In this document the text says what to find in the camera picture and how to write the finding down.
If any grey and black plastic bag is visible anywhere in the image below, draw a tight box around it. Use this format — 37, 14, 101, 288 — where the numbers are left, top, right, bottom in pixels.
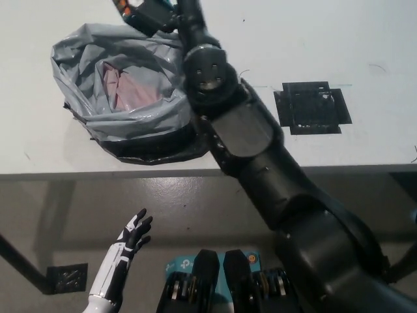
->
50, 22, 209, 166

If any rubik's cube with blue face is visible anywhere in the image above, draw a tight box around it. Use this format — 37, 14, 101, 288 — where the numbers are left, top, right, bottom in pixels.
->
112, 0, 144, 24

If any pink crumpled cloth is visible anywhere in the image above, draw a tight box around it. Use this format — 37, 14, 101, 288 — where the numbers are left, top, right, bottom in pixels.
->
102, 61, 164, 112

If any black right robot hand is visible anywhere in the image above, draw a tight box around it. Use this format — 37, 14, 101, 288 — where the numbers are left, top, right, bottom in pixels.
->
128, 0, 182, 37

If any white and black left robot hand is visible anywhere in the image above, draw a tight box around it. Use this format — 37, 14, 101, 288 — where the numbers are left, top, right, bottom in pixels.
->
117, 208, 154, 258

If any black table leg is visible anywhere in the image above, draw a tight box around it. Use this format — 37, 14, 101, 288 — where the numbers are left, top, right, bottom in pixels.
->
0, 233, 55, 296

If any black tape square marker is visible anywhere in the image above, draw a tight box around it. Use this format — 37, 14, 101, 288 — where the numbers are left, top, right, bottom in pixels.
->
273, 81, 353, 136

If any black tape floor patch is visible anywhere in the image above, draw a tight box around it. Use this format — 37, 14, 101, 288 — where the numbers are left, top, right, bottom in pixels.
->
47, 263, 89, 294

